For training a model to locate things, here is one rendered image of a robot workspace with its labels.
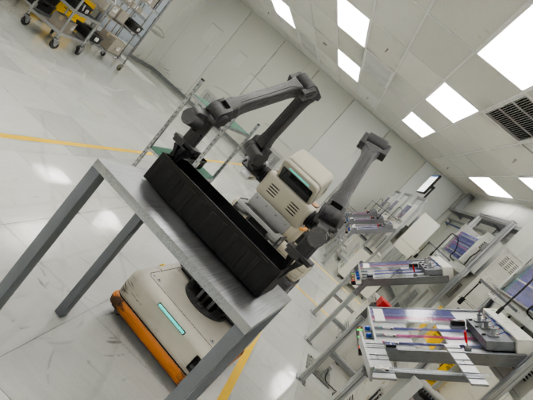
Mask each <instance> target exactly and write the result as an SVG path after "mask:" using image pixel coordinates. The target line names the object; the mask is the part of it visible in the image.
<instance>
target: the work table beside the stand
mask: <svg viewBox="0 0 533 400"><path fill-rule="evenodd" d="M147 171H148V169H143V168H140V167H134V166H130V165H126V164H122V163H116V162H113V161H109V160H103V159H99V158H97V160H96V161H95V162H94V164H93V166H91V168H90V169H89V170H88V172H87V173H86V174H85V175H84V176H83V177H82V179H81V180H80V181H79V183H78V184H77V186H76V187H75V188H74V190H73V191H72V192H71V193H70V194H69V195H68V197H67V198H66V199H65V201H64V202H63V203H62V205H61V206H60V207H59V209H58V210H57V211H56V212H55V213H54V215H53V216H52V217H51V219H50V220H49V221H48V223H47V224H46V225H45V227H43V228H42V230H41V231H40V232H39V234H38V235H37V236H36V238H35V239H34V240H33V242H32V243H31V244H30V246H28V248H27V249H26V250H25V252H24V253H23V254H22V256H21V257H20V258H19V260H18V261H17V262H16V263H15V264H14V266H13V267H12V268H11V269H10V271H9V272H8V273H7V275H6V276H5V278H4V279H3V280H2V281H1V282H0V310H1V308H2V307H3V306H4V305H5V304H6V303H7V301H8V300H9V299H10V297H11V296H12V295H13V293H14V292H15V291H16V290H17V288H18V287H19V286H20V285H21V284H22V283H23V281H24V280H25V279H26V277H27V276H28V275H29V273H30V272H31V271H32V269H33V268H34V267H35V266H36V265H37V264H38V262H39V261H40V260H41V258H42V257H43V256H44V254H45V253H46V252H47V251H48V250H49V249H50V247H51V246H52V245H53V244H54V242H55V241H56V240H57V238H58V237H59V236H60V234H61V233H62V232H63V231H64V230H65V228H66V227H67V226H68V225H69V223H70V222H71V221H72V219H73V218H74V217H75V215H76V214H77V213H78V212H79V211H80V210H81V209H82V207H83V206H84V205H85V203H86V202H87V201H88V199H89V198H90V197H91V195H92V194H93V193H94V192H95V191H96V190H97V188H98V187H99V186H100V184H101V183H102V182H103V180H104V179H105V180H106V181H107V182H108V183H109V185H110V186H111V187H112V188H113V189H114V190H115V191H116V192H117V193H118V194H119V195H120V196H121V197H122V198H123V200H124V201H125V202H126V203H127V204H128V205H129V207H130V208H131V209H132V210H133V211H134V212H135V214H134V215H133V216H132V218H131V219H130V220H129V221H128V223H127V224H126V225H125V226H124V228H123V229H122V230H121V231H120V232H119V233H118V234H117V235H116V237H115V238H114V239H113V241H112V242H111V243H110V244H109V246H108V247H107V248H106V249H105V251H104V252H103V253H102V254H101V255H100V256H99V257H98V259H97V260H96V261H95V262H94V264H93V265H92V266H91V267H90V269H89V270H88V271H87V272H86V274H85V275H84V276H83V277H82V278H81V279H80V280H79V282H78V283H77V284H76V285H75V287H74V288H73V289H72V290H71V292H70V293H69V294H68V295H67V297H66V298H65V299H64V300H63V301H62V302H61V303H60V304H59V306H58V307H57V308H56V310H55V312H56V314H57V315H58V316H59V317H64V316H67V314H68V313H69V312H70V311H71V309H72V308H73V307H74V306H75V304H76V303H77V302H78V301H79V299H80V298H81V297H82V296H83V295H84V294H85V293H86V292H87V290H88V289H89V288H90V287H91V285H92V284H93V283H94V282H95V280H96V279H97V278H98V277H99V275H100V274H101V273H102V272H103V271H104V270H105V269H106V268H107V267H108V265H109V264H110V263H111V262H112V260H113V259H114V258H115V257H116V255H117V254H118V253H119V252H120V250H121V249H122V248H123V247H124V246H125V245H126V244H127V243H128V241H129V240H130V239H131V238H132V236H133V235H134V234H135V233H136V231H137V230H138V229H139V228H140V226H141V225H142V224H143V223H144V224H145V225H146V226H147V227H148V228H149V229H150V230H151V231H152V232H153V233H154V234H155V235H156V236H157V238H158V239H159V240H160V241H161V242H162V243H163V244H164V246H165V247H166V248H167V249H168V250H169V251H170V252H171V254H172V255H173V256H174V257H175V258H176V259H177V260H178V262H179V263H180V264H181V265H182V266H183V267H184V268H185V269H186V270H187V271H188V272H189V273H190V274H191V276H192V277H193V278H194V279H195V280H196V281H197V282H198V284H199V285H200V286H201V287H202V288H203V289H204V290H205V292H206V293H207V294H208V295H209V296H210V297H211V298H212V300H213V301H214V302H215V303H216V304H217V305H218V306H219V307H220V308H221V309H222V310H223V311H224V312H225V314H226V315H227V316H228V317H229V318H230V319H231V320H232V322H233V323H234V326H233V327H231V328H230V330H228V331H227V332H226V334H225V335H224V336H223V337H222V338H221V339H220V340H219V341H218V342H217V343H216V344H215V345H214V347H213V348H212V349H211V350H210V351H209V352H208V353H207V354H206V355H205V356H204V357H203V359H202V360H201V361H200V362H199V363H198V364H197V365H196V366H195V367H194V368H193V369H192V371H191V372H190V373H189V374H188V375H187V376H186V377H185V378H184V379H183V380H182V381H181V382H180V384H178V385H177V386H176V388H174V389H173V390H172V392H170V394H169V395H168V396H167V397H166V398H165V399H164V400H197V399H198V398H199V396H200V395H201V394H202V393H203V392H204V391H205V390H206V389H207V388H208V387H209V386H210V385H211V384H212V383H213V382H214V381H215V379H216V378H217V377H218V376H219V375H220V374H221V373H222V372H223V371H224V370H225V369H226V368H227V367H228V366H229V365H230V364H231V362H232V361H233V360H234V359H235V358H236V357H237V356H238V355H239V354H240V353H241V352H242V351H243V350H244V349H245V348H246V347H247V346H248V345H249V344H250V343H251V342H252V341H253V340H254V339H255V338H256V337H257V336H258V335H259V334H260V333H261V332H262V331H263V329H264V328H265V327H266V326H267V325H268V324H269V323H270V322H271V321H272V320H273V319H274V318H275V317H276V316H277V315H278V314H279V312H280V311H281V310H282V309H283V308H284V307H285V306H286V305H287V304H288V303H289V302H290V301H291V300H292V298H291V297H290V296H289V295H288V294H287V293H286V292H285V291H284V290H283V289H282V288H281V287H280V286H279V285H277V286H276V287H275V288H274V289H273V290H271V291H269V292H267V293H265V294H263V295H261V296H259V297H256V296H255V295H254V294H253V293H252V292H251V291H250V290H249V289H248V288H247V286H246V285H245V284H244V283H243V282H242V281H241V280H240V279H239V278H238V277H237V276H236V275H235V273H234V272H233V271H232V270H231V269H230V268H229V267H228V266H227V265H226V264H225V263H224V262H223V261H222V259H221V258H220V257H219V256H218V255H217V254H216V253H215V252H214V251H213V250H212V249H211V248H210V247H209V246H208V245H207V244H206V243H205V242H204V241H203V240H202V239H201V238H200V237H199V236H198V234H197V233H196V232H195V231H194V230H193V229H192V228H191V227H190V226H189V225H188V224H187V223H186V221H185V220H184V219H183V218H182V217H181V216H180V215H179V214H178V213H177V212H176V211H175V210H174V208H173V207H172V206H171V205H170V204H169V203H168V202H167V201H166V200H165V199H164V198H163V197H162V195H161V194H160V193H159V192H158V191H157V190H156V189H155V188H154V187H153V186H152V185H151V184H150V183H149V182H148V181H147V180H146V179H145V178H144V174H145V173H146V172H147Z"/></svg>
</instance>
